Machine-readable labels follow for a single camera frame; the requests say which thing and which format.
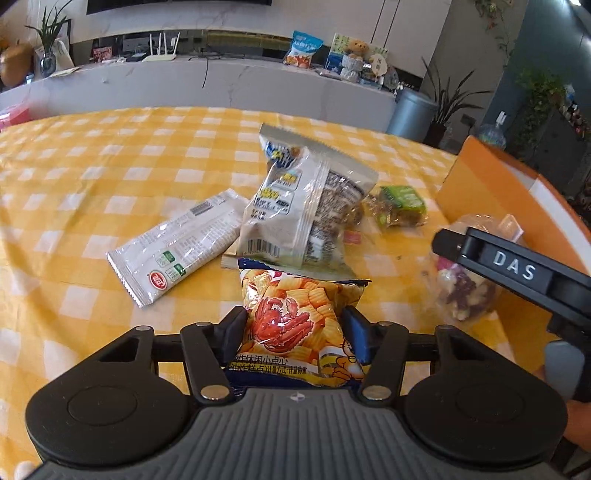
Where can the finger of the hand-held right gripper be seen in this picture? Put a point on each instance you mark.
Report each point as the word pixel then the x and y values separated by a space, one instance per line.
pixel 448 247

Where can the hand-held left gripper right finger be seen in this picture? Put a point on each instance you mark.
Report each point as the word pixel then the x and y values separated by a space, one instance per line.
pixel 355 337

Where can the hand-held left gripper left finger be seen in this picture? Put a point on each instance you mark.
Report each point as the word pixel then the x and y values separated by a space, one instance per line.
pixel 203 355

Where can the clear mixed dried fruit bag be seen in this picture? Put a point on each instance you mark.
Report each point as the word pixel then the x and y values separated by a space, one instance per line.
pixel 461 295

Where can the orange cardboard box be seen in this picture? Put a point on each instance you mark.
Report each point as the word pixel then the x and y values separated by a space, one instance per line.
pixel 480 194

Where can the green raisin packet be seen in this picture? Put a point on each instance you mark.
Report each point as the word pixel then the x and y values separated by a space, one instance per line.
pixel 401 198

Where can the crab print chips bag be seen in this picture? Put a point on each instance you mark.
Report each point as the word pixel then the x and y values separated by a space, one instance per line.
pixel 286 318

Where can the person's right hand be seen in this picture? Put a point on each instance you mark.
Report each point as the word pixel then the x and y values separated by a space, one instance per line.
pixel 579 424

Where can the long white snack packet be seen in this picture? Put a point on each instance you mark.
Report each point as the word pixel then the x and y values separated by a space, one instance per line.
pixel 175 249

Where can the long-leaf potted plant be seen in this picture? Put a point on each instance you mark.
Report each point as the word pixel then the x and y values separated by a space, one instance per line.
pixel 436 129

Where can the blue water jug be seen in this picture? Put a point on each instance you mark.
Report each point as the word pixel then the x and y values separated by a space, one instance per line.
pixel 491 134

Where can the grey drawer cabinet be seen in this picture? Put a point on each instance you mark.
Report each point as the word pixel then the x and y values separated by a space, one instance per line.
pixel 563 152

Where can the grey metal trash can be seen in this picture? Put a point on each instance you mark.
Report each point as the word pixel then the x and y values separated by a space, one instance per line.
pixel 411 115

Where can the white grey seed snack bag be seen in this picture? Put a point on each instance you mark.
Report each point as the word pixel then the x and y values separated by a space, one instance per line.
pixel 277 207

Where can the trailing ivy plant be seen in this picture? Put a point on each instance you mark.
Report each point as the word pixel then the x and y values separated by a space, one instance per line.
pixel 540 92

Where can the round paper fan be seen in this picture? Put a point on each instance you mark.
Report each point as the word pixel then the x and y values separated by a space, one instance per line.
pixel 379 68

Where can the yellow checkered tablecloth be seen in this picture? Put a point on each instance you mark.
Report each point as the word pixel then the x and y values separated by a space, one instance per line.
pixel 92 184

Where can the brown teddy bear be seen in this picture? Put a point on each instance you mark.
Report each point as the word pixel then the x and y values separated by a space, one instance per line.
pixel 357 48

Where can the teddy bear with box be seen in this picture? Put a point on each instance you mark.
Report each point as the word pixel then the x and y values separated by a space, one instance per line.
pixel 337 48

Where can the blue snack bag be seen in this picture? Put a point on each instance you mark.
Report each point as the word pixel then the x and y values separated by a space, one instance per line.
pixel 302 50

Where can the white marble media console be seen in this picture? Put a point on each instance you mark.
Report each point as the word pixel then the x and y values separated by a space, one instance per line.
pixel 231 87

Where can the white wifi router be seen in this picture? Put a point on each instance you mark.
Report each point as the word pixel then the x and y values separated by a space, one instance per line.
pixel 160 55

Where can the pink storage box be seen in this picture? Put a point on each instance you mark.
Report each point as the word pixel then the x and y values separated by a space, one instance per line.
pixel 14 117

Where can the glass vase with green plant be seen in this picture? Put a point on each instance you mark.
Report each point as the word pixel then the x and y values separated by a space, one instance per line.
pixel 47 64

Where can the bronze round vase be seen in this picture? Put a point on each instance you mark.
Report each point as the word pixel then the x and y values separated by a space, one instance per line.
pixel 16 67

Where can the hanging wall vine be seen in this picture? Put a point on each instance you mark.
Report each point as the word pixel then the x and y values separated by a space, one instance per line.
pixel 496 18

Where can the black wall television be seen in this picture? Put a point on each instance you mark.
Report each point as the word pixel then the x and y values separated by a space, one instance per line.
pixel 184 3

